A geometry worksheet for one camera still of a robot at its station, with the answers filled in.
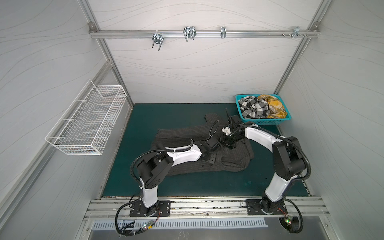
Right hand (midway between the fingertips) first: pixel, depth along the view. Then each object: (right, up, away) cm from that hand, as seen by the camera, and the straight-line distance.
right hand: (220, 142), depth 90 cm
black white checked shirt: (+27, +23, +17) cm, 39 cm away
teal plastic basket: (+32, +13, +11) cm, 36 cm away
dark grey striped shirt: (+12, -9, +1) cm, 15 cm away
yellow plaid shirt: (+42, +21, +14) cm, 49 cm away
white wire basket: (-66, +12, -21) cm, 71 cm away
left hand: (-5, -8, -1) cm, 9 cm away
